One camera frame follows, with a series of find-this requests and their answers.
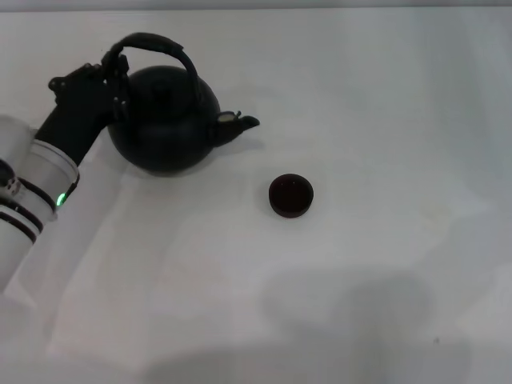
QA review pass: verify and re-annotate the black round teapot with handle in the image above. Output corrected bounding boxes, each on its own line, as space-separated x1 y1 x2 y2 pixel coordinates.
104 32 261 174

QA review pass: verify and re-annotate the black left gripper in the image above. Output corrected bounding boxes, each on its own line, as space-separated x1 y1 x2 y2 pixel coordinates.
34 51 131 166

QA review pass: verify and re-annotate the small dark brown teacup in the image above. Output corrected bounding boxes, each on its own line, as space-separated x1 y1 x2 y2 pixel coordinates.
268 172 315 219

